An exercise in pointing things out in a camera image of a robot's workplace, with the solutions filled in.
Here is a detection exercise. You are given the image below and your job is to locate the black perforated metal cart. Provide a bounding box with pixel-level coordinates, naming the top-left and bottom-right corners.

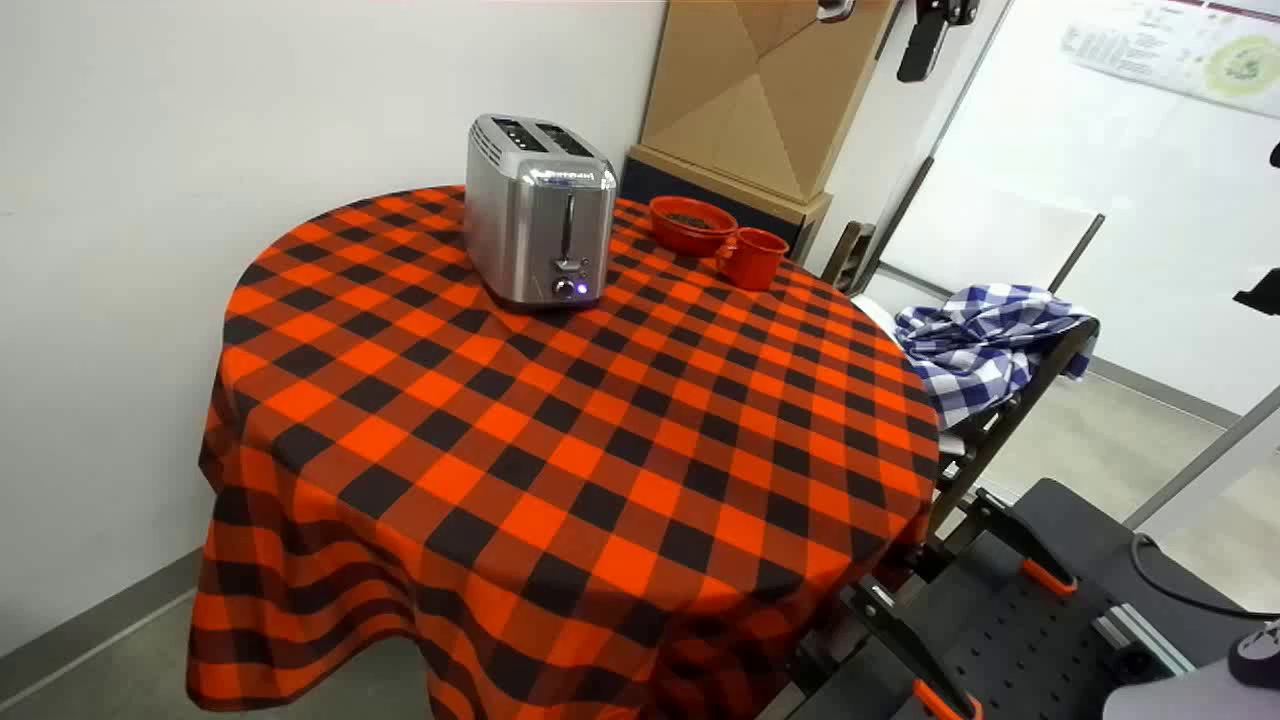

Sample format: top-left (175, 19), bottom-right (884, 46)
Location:
top-left (784, 311), bottom-right (1280, 720)

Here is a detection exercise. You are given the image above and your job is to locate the red cup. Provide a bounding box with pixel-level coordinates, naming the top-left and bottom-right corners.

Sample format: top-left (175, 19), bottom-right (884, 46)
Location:
top-left (715, 224), bottom-right (793, 295)

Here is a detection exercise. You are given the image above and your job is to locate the red bowl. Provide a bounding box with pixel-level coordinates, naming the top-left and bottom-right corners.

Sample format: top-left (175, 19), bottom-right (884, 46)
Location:
top-left (644, 191), bottom-right (739, 260)

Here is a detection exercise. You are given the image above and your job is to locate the black round knob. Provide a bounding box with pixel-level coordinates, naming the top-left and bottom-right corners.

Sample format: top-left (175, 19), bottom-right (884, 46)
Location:
top-left (1226, 615), bottom-right (1280, 690)

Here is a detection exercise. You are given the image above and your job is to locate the blue white checkered cloth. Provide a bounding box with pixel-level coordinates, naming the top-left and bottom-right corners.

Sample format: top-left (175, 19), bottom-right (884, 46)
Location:
top-left (894, 274), bottom-right (1102, 433)

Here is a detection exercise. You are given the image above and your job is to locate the dark crate under carton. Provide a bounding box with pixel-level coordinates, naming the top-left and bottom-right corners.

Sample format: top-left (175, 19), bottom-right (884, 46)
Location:
top-left (616, 149), bottom-right (824, 262)

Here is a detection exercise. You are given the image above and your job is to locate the orange black plaid tablecloth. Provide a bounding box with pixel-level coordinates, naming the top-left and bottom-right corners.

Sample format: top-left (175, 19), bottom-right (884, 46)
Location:
top-left (183, 181), bottom-right (947, 720)

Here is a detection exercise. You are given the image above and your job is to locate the tall cardboard box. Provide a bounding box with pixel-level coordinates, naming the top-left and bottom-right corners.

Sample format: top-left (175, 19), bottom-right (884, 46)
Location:
top-left (637, 0), bottom-right (900, 215)

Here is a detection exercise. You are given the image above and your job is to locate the black hanging device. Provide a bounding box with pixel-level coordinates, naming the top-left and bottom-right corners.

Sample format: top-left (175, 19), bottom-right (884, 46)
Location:
top-left (894, 0), bottom-right (984, 88)

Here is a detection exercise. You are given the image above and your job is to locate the orange clamp grip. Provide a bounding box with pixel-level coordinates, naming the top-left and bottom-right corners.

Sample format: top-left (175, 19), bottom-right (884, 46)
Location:
top-left (1017, 557), bottom-right (1082, 603)
top-left (912, 676), bottom-right (984, 720)

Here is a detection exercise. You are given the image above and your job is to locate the paper poster with green circle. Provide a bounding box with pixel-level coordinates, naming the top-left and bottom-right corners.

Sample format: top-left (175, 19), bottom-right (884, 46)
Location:
top-left (1055, 0), bottom-right (1280, 125)

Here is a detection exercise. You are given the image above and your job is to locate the black cable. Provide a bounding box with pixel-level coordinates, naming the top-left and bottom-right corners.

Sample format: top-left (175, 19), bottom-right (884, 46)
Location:
top-left (1129, 533), bottom-right (1280, 624)

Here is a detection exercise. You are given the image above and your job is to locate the white board panel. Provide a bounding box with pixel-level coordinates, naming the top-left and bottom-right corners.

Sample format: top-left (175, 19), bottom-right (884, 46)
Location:
top-left (877, 0), bottom-right (1280, 419)

